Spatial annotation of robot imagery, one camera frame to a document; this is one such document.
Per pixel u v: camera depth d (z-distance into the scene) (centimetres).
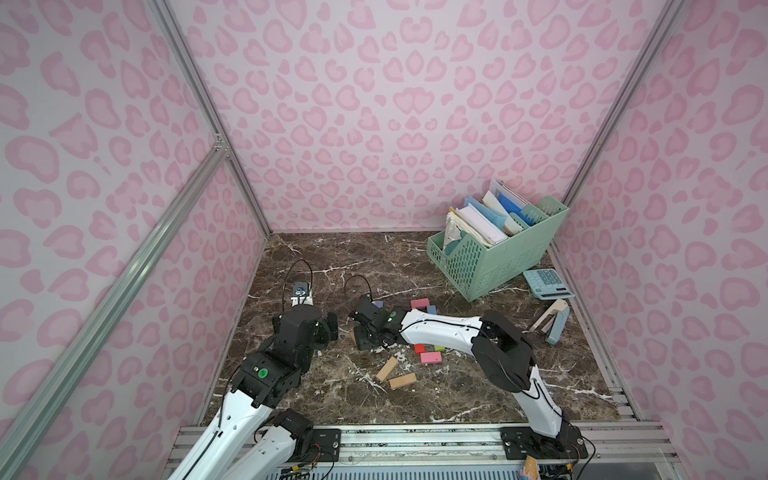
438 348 88
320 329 53
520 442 73
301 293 61
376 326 69
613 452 73
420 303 98
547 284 101
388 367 86
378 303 98
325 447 73
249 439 46
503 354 51
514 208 95
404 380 83
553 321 92
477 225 86
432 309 97
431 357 86
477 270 88
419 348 88
